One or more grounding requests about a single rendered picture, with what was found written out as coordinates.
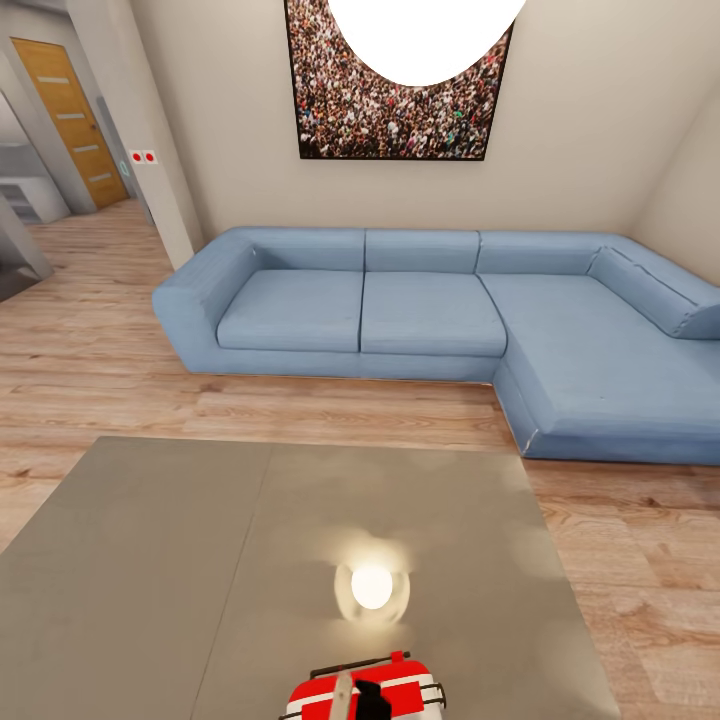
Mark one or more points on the picture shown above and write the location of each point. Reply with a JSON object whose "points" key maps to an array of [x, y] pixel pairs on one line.
{"points": [[347, 111]]}

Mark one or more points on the sofa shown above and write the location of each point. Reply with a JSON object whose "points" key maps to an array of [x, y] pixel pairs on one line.
{"points": [[597, 347]]}

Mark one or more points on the standing mirror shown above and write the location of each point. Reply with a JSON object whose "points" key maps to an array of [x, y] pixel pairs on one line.
{"points": [[126, 164]]}

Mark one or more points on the coffee table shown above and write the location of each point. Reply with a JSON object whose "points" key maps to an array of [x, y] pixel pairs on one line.
{"points": [[184, 579]]}

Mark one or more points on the door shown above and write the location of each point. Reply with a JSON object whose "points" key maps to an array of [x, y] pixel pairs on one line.
{"points": [[54, 79]]}

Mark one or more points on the radio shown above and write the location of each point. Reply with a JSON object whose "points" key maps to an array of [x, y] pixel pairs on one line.
{"points": [[407, 685]]}

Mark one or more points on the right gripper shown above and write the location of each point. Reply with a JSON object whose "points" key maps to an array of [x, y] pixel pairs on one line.
{"points": [[371, 704]]}

